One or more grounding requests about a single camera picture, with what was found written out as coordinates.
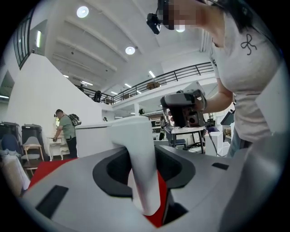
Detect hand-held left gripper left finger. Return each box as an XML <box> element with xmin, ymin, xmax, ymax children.
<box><xmin>17</xmin><ymin>146</ymin><xmax>160</xmax><ymax>232</ymax></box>

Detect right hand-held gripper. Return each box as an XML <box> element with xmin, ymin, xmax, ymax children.
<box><xmin>160</xmin><ymin>81</ymin><xmax>207</xmax><ymax>128</ymax></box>

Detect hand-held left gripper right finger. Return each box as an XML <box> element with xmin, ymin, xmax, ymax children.
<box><xmin>155</xmin><ymin>133</ymin><xmax>284</xmax><ymax>232</ymax></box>

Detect person's right forearm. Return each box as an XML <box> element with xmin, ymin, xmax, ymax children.
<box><xmin>203</xmin><ymin>89</ymin><xmax>235</xmax><ymax>113</ymax></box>

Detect black mezzanine railing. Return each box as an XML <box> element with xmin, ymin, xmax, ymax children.
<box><xmin>74</xmin><ymin>61</ymin><xmax>215</xmax><ymax>106</ymax></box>

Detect white work table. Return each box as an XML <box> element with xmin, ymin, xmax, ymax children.
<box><xmin>170</xmin><ymin>126</ymin><xmax>206</xmax><ymax>150</ymax></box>

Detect blue office chair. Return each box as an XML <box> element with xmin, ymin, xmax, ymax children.
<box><xmin>168</xmin><ymin>126</ymin><xmax>187</xmax><ymax>146</ymax></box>

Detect black monitor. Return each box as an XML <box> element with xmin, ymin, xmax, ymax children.
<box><xmin>220</xmin><ymin>111</ymin><xmax>235</xmax><ymax>126</ymax></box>

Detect person's blue jeans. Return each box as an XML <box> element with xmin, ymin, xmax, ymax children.
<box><xmin>226</xmin><ymin>126</ymin><xmax>252</xmax><ymax>158</ymax></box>

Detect white cube shelf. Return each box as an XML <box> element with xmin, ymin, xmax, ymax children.
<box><xmin>204</xmin><ymin>131</ymin><xmax>232</xmax><ymax>157</ymax></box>

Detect white ornate table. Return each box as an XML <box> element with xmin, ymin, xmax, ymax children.
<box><xmin>46</xmin><ymin>135</ymin><xmax>70</xmax><ymax>162</ymax></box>

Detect person's grey shirt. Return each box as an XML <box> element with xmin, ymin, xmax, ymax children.
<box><xmin>209</xmin><ymin>11</ymin><xmax>284</xmax><ymax>144</ymax></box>

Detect white lace tablecloth table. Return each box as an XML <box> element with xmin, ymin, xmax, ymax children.
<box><xmin>0</xmin><ymin>150</ymin><xmax>31</xmax><ymax>197</ymax></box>

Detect person's head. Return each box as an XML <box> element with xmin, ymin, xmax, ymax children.
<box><xmin>157</xmin><ymin>0</ymin><xmax>225</xmax><ymax>48</ymax></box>

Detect black green backpack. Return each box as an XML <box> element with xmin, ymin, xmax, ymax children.
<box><xmin>68</xmin><ymin>113</ymin><xmax>82</xmax><ymax>127</ymax></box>

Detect black bin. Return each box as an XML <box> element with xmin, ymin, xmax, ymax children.
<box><xmin>0</xmin><ymin>121</ymin><xmax>21</xmax><ymax>150</ymax></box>
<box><xmin>21</xmin><ymin>124</ymin><xmax>44</xmax><ymax>160</ymax></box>

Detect blue padded chair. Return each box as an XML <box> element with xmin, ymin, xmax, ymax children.
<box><xmin>1</xmin><ymin>134</ymin><xmax>20</xmax><ymax>155</ymax></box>

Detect grey wooden-frame chair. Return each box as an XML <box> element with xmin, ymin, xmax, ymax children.
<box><xmin>22</xmin><ymin>136</ymin><xmax>45</xmax><ymax>175</ymax></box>

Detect black head-mounted camera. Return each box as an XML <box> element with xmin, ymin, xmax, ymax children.
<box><xmin>146</xmin><ymin>12</ymin><xmax>164</xmax><ymax>35</ymax></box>

